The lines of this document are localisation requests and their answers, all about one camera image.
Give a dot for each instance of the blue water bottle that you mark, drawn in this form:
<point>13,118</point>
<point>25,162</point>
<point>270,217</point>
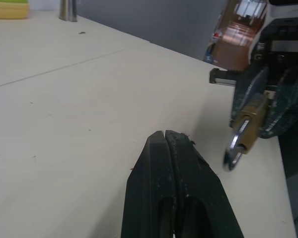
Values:
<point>209,54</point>

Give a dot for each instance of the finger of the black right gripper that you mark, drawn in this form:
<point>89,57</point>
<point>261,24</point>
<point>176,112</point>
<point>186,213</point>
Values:
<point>245,91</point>
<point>290,111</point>

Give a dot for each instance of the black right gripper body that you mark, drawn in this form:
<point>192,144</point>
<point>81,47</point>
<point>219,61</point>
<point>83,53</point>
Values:
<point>285,59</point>

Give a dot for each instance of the brass padlock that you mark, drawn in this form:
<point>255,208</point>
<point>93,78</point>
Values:
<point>253,124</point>

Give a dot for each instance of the yellow sponge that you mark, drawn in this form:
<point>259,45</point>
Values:
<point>8,10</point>

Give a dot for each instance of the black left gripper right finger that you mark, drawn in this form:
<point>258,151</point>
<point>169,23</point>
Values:
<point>201,198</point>

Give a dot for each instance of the metal cylinder post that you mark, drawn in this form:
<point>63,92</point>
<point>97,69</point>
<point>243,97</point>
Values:
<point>68,10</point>

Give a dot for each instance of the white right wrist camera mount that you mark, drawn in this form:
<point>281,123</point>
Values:
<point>288,9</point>

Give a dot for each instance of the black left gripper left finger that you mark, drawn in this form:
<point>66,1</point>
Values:
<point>149,178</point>

